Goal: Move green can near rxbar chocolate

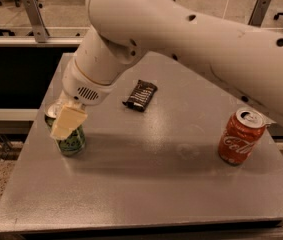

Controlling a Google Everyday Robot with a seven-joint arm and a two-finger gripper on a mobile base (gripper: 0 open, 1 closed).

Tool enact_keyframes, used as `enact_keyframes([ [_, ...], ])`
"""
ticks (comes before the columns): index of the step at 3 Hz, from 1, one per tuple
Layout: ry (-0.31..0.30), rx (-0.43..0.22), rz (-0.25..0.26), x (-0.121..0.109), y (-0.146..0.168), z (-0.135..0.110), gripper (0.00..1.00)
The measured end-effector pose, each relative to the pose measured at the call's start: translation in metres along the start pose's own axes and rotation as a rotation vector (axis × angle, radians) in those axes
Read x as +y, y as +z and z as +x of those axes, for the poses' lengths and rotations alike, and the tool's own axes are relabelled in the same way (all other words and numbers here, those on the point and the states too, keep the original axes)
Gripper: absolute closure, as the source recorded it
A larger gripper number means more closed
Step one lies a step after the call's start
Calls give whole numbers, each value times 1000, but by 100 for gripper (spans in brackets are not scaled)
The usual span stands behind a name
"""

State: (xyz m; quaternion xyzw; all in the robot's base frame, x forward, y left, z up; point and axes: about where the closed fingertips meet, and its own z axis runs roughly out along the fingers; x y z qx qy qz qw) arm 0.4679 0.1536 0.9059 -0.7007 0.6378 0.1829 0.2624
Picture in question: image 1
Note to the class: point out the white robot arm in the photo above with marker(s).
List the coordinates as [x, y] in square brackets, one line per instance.
[245, 61]

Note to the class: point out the metal railing bracket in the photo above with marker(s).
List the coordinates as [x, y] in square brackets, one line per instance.
[259, 12]
[38, 28]

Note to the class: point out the right metal railing bracket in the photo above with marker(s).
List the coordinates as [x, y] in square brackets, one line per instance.
[259, 12]

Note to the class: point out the left metal railing bracket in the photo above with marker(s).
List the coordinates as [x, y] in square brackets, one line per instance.
[38, 28]

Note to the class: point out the green soda can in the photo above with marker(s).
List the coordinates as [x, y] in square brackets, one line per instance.
[75, 142]

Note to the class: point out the red cola can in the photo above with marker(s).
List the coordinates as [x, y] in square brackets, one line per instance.
[243, 130]

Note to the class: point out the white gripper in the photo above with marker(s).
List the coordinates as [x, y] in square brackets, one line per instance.
[81, 85]

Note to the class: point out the dark chocolate bar wrapper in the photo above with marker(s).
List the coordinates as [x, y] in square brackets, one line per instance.
[141, 96]

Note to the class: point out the metal railing beam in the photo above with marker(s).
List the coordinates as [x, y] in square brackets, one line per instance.
[29, 41]

